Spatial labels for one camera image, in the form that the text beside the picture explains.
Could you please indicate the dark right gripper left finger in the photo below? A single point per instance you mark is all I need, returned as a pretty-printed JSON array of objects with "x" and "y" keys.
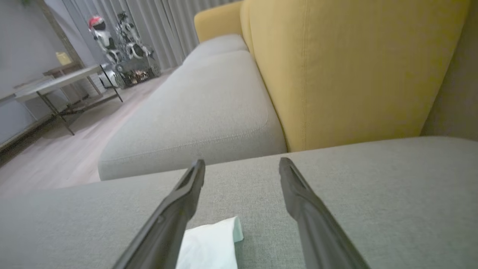
[{"x": 168, "y": 228}]

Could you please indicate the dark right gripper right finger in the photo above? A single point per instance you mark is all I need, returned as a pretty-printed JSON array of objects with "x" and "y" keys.
[{"x": 317, "y": 231}]

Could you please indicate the red and white jersey shirt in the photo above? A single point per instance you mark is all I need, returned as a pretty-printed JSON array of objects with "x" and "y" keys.
[{"x": 209, "y": 246}]

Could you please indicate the large grey sofa seat cushion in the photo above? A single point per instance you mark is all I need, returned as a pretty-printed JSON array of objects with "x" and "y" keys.
[{"x": 392, "y": 194}]

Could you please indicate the grey robot on wheeled base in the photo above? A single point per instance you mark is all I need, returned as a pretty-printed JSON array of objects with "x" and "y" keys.
[{"x": 136, "y": 63}]

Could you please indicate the yellow sofa back cushion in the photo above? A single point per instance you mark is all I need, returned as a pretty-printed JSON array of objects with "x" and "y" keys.
[{"x": 354, "y": 67}]

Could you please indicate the grey table black legs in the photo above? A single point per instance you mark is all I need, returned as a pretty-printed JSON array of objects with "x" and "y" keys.
[{"x": 56, "y": 84}]

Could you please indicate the small grey sofa seat cushion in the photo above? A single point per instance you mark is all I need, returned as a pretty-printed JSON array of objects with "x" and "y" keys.
[{"x": 220, "y": 45}]

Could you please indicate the grey sofa back cushion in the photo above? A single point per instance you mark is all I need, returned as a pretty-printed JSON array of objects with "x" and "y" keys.
[{"x": 455, "y": 93}]

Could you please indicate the small yellow box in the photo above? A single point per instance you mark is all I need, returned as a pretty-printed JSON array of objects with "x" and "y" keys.
[{"x": 63, "y": 58}]

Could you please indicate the white robot with red cap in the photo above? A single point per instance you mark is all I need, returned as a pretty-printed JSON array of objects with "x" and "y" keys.
[{"x": 102, "y": 37}]

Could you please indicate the grey pleated curtain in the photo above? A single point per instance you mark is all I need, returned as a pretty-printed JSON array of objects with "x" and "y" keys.
[{"x": 168, "y": 26}]

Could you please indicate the yellow sofa armrest cushion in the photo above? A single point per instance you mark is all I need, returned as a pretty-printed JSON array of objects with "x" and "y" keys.
[{"x": 220, "y": 20}]

